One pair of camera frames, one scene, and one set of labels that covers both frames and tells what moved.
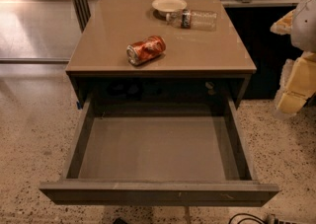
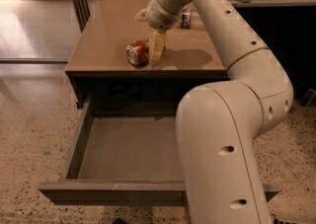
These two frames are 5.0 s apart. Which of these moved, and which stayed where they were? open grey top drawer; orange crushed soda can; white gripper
Moved: white gripper
Stayed: open grey top drawer; orange crushed soda can
